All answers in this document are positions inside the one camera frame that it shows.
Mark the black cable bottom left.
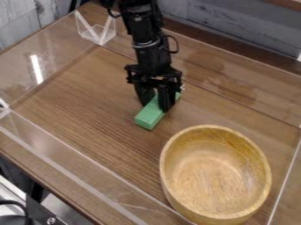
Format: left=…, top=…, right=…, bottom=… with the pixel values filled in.
left=0, top=200, right=29, bottom=225

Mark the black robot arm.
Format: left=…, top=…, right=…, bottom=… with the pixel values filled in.
left=99, top=0, right=182, bottom=112

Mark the green rectangular block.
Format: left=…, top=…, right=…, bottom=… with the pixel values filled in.
left=133, top=91, right=182, bottom=131

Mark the clear acrylic tray wall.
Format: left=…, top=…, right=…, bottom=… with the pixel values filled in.
left=0, top=16, right=301, bottom=225

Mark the brown wooden bowl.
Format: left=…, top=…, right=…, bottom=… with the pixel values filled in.
left=160, top=125, right=271, bottom=225

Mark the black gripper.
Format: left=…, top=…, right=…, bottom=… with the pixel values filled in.
left=123, top=47, right=186, bottom=113

